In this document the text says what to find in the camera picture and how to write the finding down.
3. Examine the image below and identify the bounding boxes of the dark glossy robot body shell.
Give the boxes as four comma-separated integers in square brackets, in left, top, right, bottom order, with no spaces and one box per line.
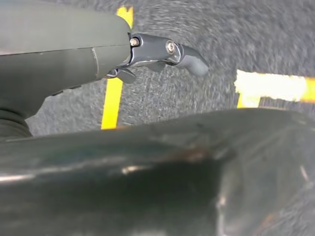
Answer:
[0,107,315,236]

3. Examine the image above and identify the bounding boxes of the yellow floor tape outline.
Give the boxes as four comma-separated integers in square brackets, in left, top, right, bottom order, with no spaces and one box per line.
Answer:
[233,69,315,109]

